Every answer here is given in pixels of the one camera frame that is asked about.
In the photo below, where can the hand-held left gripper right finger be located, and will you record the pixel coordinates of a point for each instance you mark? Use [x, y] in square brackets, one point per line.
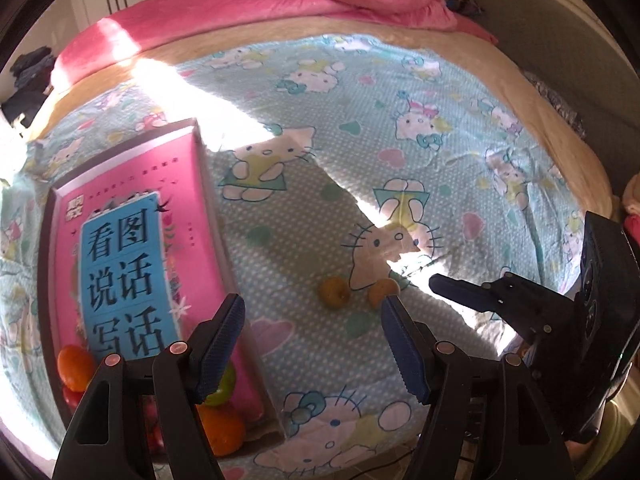
[405, 350]

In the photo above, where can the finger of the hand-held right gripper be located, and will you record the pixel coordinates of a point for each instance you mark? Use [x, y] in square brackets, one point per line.
[520, 305]

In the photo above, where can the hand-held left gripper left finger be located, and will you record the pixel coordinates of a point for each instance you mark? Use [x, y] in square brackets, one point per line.
[220, 350]

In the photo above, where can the green apple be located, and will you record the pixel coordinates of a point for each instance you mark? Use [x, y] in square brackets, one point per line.
[224, 390]

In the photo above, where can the brown kiwi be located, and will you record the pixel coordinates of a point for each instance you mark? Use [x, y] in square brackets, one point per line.
[380, 291]
[334, 292]

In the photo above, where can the orange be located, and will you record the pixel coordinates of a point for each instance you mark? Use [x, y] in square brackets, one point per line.
[222, 432]
[75, 367]

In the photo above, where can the red tomato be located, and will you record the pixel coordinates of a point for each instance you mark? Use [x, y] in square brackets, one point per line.
[152, 425]
[72, 399]

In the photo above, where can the person's right forearm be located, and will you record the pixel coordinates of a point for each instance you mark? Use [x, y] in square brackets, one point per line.
[607, 445]

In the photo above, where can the pink book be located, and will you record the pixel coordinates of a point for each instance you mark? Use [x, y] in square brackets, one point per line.
[130, 250]

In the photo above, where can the dark floral cloth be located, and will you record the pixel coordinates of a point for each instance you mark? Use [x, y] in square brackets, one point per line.
[555, 100]

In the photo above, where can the light blue cartoon cat sheet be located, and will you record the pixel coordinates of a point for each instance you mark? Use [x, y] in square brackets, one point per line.
[375, 120]

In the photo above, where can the grey upholstered headboard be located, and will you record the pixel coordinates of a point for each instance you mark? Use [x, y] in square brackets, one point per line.
[560, 20]

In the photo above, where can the pile of folded dark clothes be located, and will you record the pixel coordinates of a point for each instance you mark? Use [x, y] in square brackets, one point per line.
[32, 67]

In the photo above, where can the pink fleece blanket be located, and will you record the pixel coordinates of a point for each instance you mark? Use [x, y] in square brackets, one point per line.
[275, 5]

